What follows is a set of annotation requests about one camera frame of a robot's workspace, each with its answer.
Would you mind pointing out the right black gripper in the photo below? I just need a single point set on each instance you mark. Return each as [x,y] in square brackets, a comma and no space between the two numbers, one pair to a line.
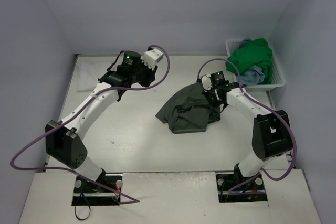
[211,97]

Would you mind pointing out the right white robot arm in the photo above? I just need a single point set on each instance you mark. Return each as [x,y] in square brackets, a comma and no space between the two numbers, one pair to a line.
[270,137]

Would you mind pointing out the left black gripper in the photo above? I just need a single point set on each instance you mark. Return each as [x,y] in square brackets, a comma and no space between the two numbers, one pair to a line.
[148,76]

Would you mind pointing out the blue t shirt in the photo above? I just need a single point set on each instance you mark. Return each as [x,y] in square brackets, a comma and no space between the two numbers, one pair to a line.
[252,62]

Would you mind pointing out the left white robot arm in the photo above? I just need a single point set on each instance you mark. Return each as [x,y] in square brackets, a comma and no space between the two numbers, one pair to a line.
[65,141]

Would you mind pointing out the white laundry basket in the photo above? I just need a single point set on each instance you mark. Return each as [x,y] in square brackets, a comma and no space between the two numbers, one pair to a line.
[277,76]

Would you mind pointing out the grey green t shirt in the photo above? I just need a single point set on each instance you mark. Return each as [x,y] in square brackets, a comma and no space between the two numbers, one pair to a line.
[188,111]

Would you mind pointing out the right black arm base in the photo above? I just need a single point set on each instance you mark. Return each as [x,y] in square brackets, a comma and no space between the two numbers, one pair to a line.
[234,188]

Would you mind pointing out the white t shirt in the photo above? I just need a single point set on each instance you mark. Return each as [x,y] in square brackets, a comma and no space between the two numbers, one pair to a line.
[89,73]

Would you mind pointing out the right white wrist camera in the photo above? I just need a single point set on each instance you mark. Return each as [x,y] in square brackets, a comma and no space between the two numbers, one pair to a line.
[205,81]

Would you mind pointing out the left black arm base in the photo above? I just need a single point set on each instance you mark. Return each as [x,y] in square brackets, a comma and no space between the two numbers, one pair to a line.
[85,192]

